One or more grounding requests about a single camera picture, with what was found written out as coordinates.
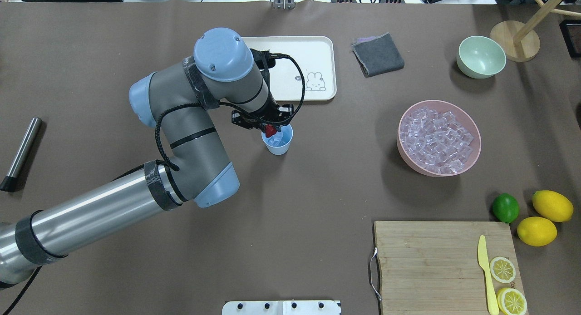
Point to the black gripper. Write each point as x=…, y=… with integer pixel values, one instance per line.
x=264, y=110

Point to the red strawberry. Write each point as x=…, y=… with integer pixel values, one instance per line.
x=270, y=130

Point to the clear ice cubes pile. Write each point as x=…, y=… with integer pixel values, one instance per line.
x=438, y=140

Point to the steel muddler black tip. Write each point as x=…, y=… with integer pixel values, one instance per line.
x=9, y=183

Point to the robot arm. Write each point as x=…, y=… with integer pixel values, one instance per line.
x=194, y=165

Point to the ice cubes in cup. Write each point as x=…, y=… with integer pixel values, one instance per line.
x=278, y=140

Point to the light blue cup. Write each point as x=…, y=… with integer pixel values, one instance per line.
x=283, y=149

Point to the wooden cup stand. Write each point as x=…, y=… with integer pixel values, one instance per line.
x=518, y=40

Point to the cream rabbit tray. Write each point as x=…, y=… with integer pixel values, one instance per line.
x=315, y=57

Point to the grey folded cloth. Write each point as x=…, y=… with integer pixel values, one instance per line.
x=377, y=55

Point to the pink bowl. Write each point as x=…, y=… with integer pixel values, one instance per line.
x=439, y=138

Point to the mint green bowl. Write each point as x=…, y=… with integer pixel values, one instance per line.
x=480, y=57

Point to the wooden cutting board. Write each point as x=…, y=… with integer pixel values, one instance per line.
x=431, y=267

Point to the green lime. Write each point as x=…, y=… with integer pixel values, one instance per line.
x=505, y=208

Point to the yellow plastic knife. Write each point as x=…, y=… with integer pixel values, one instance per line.
x=482, y=255

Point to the upper lemon slice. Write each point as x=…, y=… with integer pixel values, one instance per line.
x=503, y=270

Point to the lemon slice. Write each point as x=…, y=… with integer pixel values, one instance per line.
x=503, y=270
x=512, y=302

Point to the yellow lemon near board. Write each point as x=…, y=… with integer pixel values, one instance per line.
x=536, y=231

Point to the yellow lemon outer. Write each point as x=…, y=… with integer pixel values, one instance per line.
x=552, y=205

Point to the lower lemon slice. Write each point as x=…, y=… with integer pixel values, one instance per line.
x=512, y=302

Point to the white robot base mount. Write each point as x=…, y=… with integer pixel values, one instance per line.
x=283, y=307

